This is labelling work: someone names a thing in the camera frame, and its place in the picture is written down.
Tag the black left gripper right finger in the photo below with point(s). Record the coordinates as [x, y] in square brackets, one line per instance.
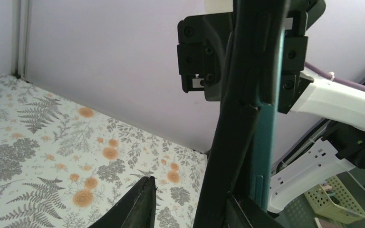
[243, 212]

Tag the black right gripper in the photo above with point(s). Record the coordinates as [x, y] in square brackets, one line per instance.
[202, 45]

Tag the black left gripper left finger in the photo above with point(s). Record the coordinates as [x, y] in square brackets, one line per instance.
[136, 209]

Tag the black phone case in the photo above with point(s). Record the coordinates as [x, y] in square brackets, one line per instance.
[238, 111]

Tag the dark teal smartphone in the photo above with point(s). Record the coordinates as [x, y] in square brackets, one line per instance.
[264, 151]

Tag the cream perforated plastic basket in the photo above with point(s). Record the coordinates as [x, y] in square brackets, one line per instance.
[340, 206]

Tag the floral patterned table mat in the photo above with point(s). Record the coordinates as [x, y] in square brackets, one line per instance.
[64, 165]

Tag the aluminium corner frame post left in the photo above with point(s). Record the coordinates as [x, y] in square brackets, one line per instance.
[21, 16]

